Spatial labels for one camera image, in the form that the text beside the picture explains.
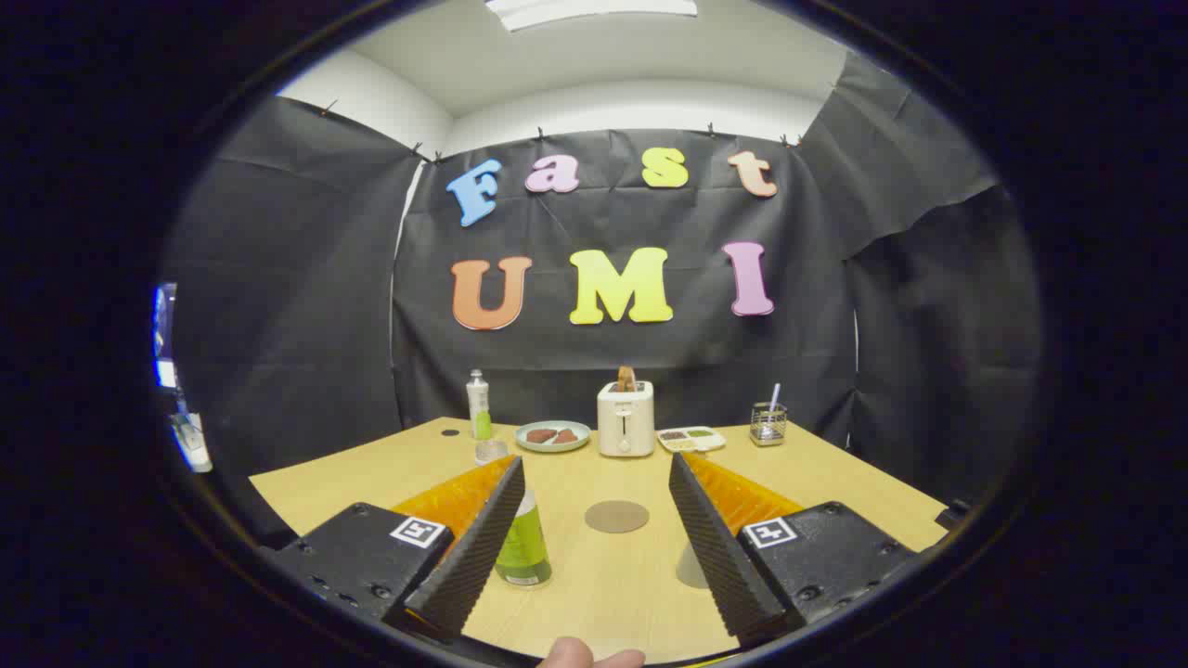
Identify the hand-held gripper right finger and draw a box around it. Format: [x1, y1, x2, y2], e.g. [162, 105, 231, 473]
[669, 451, 922, 649]

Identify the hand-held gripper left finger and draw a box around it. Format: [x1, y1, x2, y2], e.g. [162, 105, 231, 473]
[267, 454, 527, 641]

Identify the clear juice bottle green label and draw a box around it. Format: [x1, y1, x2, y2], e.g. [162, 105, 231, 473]
[474, 440, 553, 588]

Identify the round brown coaster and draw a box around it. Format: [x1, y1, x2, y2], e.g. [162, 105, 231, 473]
[585, 500, 651, 534]

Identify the small white green bottle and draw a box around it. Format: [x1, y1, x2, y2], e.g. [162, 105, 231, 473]
[466, 369, 493, 441]

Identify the white divided condiment tray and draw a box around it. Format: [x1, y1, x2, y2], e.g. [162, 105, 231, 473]
[656, 426, 727, 454]

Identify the wooden table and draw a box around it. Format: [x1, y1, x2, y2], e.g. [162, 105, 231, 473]
[249, 417, 949, 665]

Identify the pale green plate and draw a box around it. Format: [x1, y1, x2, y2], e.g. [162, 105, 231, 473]
[515, 420, 592, 454]

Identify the white toaster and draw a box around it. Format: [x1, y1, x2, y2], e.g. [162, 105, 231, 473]
[597, 380, 656, 458]

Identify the black backdrop cloth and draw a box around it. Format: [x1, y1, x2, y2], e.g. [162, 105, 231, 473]
[167, 51, 1042, 507]

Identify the white object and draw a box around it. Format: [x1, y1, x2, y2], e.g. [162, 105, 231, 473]
[170, 413, 214, 474]

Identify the blue lit screen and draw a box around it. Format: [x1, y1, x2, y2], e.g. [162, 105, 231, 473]
[153, 283, 179, 391]

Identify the ceiling light panel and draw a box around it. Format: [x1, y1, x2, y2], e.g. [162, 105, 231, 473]
[484, 0, 699, 33]

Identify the wire mesh holder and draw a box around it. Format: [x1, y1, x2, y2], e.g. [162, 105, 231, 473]
[750, 402, 788, 447]

